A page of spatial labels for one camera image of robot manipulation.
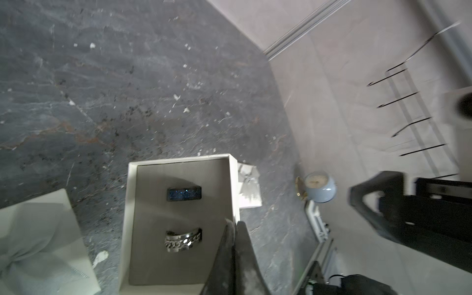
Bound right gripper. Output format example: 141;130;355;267
349;171;472;272

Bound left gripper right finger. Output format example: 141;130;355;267
234;221;270;295

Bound dark blue ring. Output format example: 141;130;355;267
165;185;203;202

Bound silver chain ring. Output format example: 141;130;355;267
163;227;204;253

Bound white gift box with bow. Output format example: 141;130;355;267
1;189;101;295

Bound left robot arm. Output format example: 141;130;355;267
200;221;397;295

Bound white box base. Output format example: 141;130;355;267
119;154;240;295

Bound black wall hook rack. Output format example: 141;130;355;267
366;22;460;180

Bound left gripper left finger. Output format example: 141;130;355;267
200;220;236;295

